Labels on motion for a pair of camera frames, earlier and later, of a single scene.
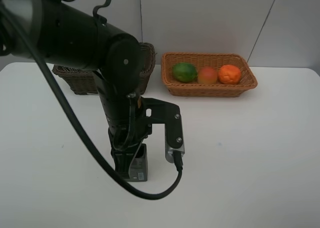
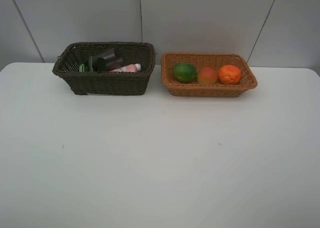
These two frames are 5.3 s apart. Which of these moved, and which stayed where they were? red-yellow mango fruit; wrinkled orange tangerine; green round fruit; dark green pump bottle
Moved: dark green pump bottle
Stayed: green round fruit; wrinkled orange tangerine; red-yellow mango fruit
